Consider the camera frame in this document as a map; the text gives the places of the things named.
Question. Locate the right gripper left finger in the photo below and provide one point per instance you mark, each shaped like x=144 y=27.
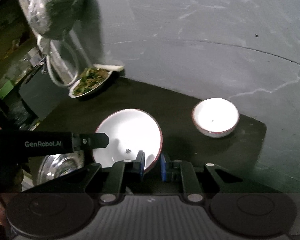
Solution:
x=108 y=185

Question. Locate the dark grey cabinet box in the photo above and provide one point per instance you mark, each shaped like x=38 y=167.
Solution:
x=40 y=94

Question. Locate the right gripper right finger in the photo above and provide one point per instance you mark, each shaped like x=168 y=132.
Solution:
x=198 y=184

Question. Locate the white ceramic bowl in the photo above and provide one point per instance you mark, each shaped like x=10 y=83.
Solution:
x=129 y=131
x=215 y=117

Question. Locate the steel plate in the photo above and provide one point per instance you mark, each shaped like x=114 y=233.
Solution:
x=54 y=166

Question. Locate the white plate of stir-fry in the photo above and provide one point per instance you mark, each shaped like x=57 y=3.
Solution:
x=91 y=79

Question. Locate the green box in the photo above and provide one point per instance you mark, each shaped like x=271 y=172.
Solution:
x=6 y=88

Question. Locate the plastic bag of greens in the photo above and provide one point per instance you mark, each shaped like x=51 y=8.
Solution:
x=50 y=19

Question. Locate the person's hand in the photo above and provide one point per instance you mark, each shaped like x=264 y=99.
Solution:
x=3 y=218

